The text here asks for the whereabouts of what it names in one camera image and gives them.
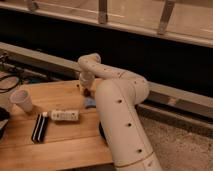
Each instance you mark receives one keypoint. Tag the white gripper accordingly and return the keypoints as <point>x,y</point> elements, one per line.
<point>86,79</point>

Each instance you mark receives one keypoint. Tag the dark red pepper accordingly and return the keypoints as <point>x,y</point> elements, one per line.
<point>89,93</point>

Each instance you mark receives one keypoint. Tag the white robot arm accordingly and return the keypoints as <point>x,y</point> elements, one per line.
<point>116,97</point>

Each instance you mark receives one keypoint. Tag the blue sponge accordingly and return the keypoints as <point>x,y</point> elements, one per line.
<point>89,103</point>

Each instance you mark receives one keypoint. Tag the black round bowl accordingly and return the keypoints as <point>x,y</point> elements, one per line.
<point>101,131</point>

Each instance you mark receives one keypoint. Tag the white plastic cup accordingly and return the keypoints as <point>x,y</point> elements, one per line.
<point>22,99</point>

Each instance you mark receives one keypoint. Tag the black and white striped box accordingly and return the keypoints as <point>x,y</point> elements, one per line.
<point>40,128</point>

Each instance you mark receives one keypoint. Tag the dark object at left edge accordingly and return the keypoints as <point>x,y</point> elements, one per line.
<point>4,118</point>

